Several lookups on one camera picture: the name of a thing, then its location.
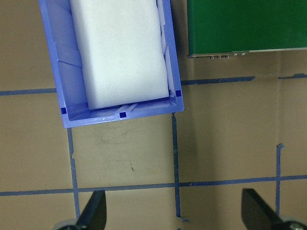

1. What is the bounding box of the blue plastic storage bin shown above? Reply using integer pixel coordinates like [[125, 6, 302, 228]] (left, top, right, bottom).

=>
[[38, 0, 185, 129]]

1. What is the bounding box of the white foam pad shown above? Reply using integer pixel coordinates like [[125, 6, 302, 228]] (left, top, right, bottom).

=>
[[69, 0, 170, 111]]

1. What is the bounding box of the green conveyor belt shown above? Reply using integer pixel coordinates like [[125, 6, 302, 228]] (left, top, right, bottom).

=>
[[187, 0, 307, 59]]

